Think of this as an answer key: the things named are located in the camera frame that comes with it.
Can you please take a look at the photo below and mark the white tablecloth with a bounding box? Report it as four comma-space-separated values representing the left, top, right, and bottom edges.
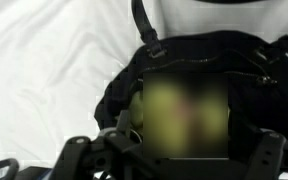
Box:
0, 0, 288, 167

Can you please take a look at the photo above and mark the black handbag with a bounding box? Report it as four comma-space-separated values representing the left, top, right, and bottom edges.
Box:
95, 0, 288, 158

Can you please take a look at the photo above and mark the yellow-green cloth in bag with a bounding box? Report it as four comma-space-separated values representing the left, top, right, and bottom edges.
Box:
129, 91, 143, 129

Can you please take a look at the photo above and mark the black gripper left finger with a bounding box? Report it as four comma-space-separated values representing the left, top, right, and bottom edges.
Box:
50, 110, 136, 180

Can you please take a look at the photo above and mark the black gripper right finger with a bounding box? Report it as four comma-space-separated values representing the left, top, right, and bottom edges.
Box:
228, 129, 288, 180

